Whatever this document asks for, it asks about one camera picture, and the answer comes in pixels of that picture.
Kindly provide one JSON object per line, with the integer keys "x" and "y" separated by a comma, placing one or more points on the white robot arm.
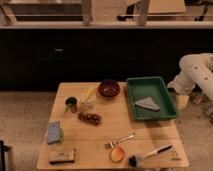
{"x": 195, "y": 69}

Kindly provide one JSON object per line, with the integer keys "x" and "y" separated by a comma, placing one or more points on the dark red bowl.
{"x": 109, "y": 88}

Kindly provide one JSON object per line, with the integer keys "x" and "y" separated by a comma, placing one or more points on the clear glass jar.
{"x": 87, "y": 104}

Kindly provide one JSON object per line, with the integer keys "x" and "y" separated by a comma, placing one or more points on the yellow corn cob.
{"x": 88, "y": 95}

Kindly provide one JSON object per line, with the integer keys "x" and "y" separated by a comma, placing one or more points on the brown grape bunch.
{"x": 90, "y": 118}

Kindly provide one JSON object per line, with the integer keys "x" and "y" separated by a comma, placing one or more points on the wooden folding table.
{"x": 89, "y": 141}

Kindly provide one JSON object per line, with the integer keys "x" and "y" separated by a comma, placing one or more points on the dark cabinet counter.
{"x": 40, "y": 57}

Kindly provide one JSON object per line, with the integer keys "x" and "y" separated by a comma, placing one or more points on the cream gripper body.
{"x": 182, "y": 101}

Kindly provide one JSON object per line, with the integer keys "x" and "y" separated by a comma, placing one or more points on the black white brush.
{"x": 135, "y": 159}

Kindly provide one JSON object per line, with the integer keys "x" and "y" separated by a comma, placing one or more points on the blue sponge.
{"x": 54, "y": 133}

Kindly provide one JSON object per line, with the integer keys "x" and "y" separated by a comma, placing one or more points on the brown wooden block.
{"x": 62, "y": 156}

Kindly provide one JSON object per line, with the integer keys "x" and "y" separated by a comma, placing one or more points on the orange plastic spoon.
{"x": 117, "y": 154}

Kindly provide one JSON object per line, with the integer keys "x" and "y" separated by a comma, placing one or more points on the grey towel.
{"x": 148, "y": 103}

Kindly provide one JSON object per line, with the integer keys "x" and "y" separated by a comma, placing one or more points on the dark green mug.
{"x": 71, "y": 104}

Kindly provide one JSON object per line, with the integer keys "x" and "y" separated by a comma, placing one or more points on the green plastic tray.
{"x": 153, "y": 90}

